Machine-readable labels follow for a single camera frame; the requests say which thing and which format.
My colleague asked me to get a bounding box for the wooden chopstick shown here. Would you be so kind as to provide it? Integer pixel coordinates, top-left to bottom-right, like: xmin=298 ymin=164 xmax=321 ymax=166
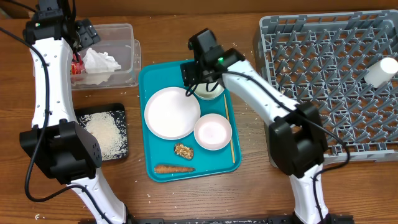
xmin=223 ymin=94 xmax=236 ymax=164

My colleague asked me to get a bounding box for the white plate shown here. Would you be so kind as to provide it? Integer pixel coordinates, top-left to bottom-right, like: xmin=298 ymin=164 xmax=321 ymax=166
xmin=144 ymin=87 xmax=201 ymax=140

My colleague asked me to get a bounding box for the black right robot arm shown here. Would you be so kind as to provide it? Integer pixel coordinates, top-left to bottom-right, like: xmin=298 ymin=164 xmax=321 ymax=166
xmin=181 ymin=29 xmax=329 ymax=223

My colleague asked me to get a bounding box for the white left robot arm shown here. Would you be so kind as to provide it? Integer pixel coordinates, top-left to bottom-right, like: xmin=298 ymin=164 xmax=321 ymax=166
xmin=19 ymin=5 xmax=135 ymax=223

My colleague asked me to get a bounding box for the black tray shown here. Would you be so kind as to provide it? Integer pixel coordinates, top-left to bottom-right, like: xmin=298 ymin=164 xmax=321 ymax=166
xmin=73 ymin=103 xmax=130 ymax=162

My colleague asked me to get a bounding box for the orange carrot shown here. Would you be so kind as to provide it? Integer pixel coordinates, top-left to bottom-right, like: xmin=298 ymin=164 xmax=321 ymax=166
xmin=154 ymin=164 xmax=196 ymax=174

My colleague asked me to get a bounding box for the white napkin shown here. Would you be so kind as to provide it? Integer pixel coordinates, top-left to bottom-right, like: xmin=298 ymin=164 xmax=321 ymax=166
xmin=83 ymin=48 xmax=121 ymax=85

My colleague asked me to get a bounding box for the white paper cup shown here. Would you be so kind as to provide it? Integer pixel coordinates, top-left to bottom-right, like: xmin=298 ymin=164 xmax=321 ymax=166
xmin=364 ymin=57 xmax=398 ymax=88

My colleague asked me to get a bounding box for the grey dish rack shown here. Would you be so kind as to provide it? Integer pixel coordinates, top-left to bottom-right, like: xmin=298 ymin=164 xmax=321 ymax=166
xmin=253 ymin=10 xmax=397 ymax=164

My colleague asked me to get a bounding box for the pink white bowl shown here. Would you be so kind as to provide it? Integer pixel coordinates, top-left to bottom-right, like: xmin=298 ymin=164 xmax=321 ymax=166
xmin=193 ymin=113 xmax=231 ymax=151

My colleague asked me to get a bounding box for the teal plastic tray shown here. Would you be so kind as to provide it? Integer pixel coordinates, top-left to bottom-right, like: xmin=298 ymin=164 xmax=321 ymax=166
xmin=139 ymin=60 xmax=242 ymax=182

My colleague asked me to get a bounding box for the red snack wrapper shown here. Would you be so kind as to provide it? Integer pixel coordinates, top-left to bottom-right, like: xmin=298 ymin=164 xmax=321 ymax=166
xmin=71 ymin=53 xmax=85 ymax=75

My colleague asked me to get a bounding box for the pile of rice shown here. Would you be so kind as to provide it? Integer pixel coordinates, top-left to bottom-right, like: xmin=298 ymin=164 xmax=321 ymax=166
xmin=79 ymin=111 xmax=128 ymax=161

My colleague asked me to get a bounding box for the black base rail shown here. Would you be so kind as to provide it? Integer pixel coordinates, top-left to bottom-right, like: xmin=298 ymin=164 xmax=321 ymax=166
xmin=136 ymin=214 xmax=354 ymax=224

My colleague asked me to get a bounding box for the pale green bowl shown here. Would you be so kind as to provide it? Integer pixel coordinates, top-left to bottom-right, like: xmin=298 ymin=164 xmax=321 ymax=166
xmin=194 ymin=82 xmax=224 ymax=100

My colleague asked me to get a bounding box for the clear plastic bin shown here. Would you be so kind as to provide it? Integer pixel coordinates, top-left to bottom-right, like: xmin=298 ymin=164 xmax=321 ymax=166
xmin=71 ymin=23 xmax=141 ymax=90

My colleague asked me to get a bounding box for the brown food scrap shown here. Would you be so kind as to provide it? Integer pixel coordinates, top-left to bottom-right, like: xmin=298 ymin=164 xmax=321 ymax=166
xmin=174 ymin=143 xmax=194 ymax=160

